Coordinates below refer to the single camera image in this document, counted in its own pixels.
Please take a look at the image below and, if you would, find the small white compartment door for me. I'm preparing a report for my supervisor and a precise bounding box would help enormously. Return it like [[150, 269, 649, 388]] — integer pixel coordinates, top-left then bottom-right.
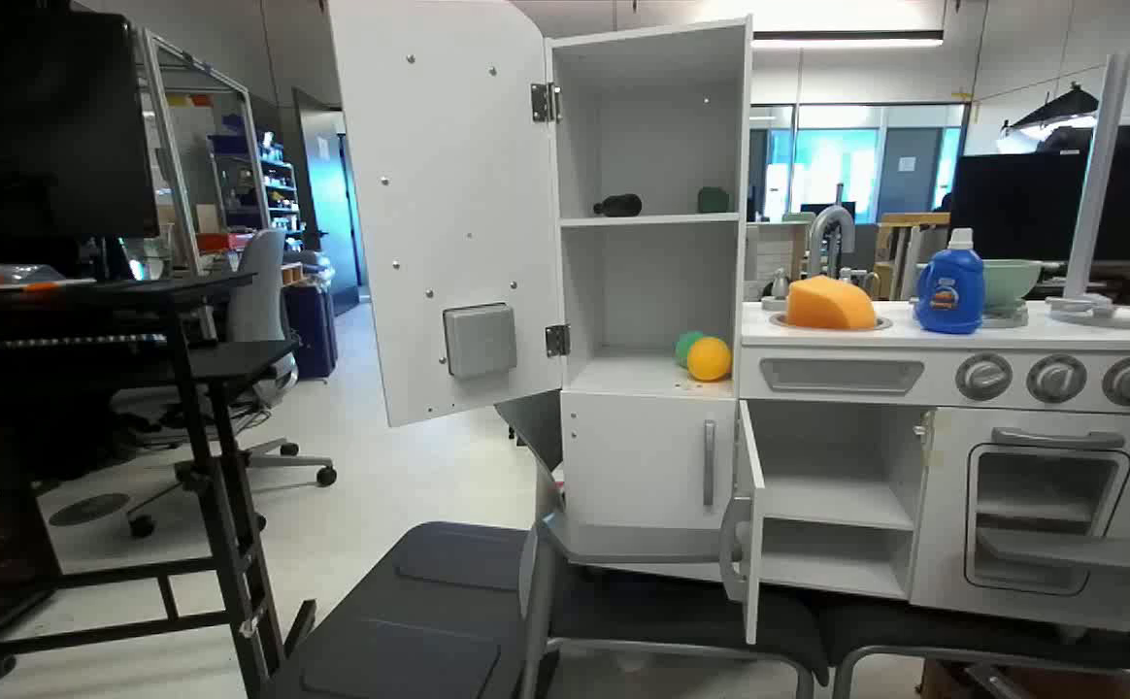
[[715, 401, 770, 649]]

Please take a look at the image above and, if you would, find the blue plastic cup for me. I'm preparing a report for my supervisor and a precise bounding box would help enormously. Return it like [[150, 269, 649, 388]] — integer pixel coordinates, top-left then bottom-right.
[[912, 225, 988, 339]]

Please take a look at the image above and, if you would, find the white toy kitchen unit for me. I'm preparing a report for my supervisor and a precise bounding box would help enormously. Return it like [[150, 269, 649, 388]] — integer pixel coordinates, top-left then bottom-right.
[[546, 12, 1130, 635]]

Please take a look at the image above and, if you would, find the grey toy faucet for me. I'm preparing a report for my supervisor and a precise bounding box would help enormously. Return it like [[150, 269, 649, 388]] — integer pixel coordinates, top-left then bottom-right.
[[802, 201, 858, 283]]

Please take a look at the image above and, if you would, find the white toy oven door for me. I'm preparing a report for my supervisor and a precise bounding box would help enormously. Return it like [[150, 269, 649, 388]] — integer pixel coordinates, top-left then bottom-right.
[[912, 406, 1130, 634]]

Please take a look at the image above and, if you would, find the yellow ball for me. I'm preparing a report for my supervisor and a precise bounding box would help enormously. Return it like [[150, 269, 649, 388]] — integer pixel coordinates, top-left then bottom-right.
[[682, 332, 735, 384]]

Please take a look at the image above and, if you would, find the small black shelf object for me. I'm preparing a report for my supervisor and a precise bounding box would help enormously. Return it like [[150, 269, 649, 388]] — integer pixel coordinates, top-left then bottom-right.
[[590, 190, 643, 222]]

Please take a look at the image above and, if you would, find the tall white cabinet door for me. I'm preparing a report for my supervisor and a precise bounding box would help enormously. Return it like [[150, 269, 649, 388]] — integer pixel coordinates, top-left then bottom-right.
[[327, 0, 570, 432]]

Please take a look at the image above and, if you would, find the dark blue bin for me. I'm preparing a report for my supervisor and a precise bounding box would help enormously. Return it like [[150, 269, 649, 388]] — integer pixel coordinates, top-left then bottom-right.
[[284, 283, 340, 379]]

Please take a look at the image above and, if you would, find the dark grey cart platform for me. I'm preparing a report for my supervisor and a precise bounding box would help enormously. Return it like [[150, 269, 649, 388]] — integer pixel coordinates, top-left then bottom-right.
[[257, 509, 1130, 699]]

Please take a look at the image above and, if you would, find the grey office chair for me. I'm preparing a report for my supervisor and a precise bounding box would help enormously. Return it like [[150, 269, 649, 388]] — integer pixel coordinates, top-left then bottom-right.
[[107, 227, 340, 539]]

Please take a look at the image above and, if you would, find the wooden slat chair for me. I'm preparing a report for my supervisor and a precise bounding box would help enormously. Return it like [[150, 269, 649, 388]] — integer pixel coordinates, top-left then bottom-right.
[[869, 208, 950, 304]]

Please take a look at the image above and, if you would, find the black standing desk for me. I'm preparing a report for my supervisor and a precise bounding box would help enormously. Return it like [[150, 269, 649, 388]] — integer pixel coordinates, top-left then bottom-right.
[[0, 269, 306, 693]]

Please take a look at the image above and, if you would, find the white framed glass board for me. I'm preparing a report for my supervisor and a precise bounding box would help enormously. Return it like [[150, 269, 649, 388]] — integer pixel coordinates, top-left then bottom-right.
[[132, 27, 274, 283]]

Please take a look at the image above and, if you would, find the black lamp head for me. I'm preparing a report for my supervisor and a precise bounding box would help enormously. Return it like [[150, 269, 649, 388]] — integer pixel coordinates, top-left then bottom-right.
[[998, 81, 1101, 144]]

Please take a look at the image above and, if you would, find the white slanted pole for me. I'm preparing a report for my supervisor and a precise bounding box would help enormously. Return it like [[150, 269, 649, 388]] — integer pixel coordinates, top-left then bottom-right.
[[1058, 51, 1130, 304]]

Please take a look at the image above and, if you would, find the large black monitor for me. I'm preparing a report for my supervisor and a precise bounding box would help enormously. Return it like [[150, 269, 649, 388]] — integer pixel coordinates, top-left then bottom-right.
[[0, 5, 163, 276]]

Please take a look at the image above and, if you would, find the white cabinet door grey handle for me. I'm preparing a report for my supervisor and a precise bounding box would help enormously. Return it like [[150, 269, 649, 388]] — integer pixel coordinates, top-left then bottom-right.
[[559, 388, 737, 537]]

